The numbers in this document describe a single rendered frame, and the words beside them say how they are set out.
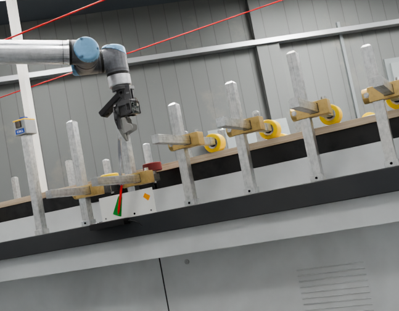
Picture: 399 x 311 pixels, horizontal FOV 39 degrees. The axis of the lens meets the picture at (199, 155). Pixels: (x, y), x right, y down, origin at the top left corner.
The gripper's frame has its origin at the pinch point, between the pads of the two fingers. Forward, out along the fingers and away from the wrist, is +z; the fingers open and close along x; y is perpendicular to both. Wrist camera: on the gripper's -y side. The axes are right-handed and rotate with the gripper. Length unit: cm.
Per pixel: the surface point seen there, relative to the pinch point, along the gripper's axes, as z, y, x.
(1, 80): -161, -359, 315
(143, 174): 15.1, 2.2, 5.4
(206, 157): 11.8, 20.7, 27.1
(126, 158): 7.2, -4.9, 6.1
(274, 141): 12, 51, 27
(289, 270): 63, 46, 28
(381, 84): 7, 100, -18
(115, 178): 15.6, 0.2, -11.4
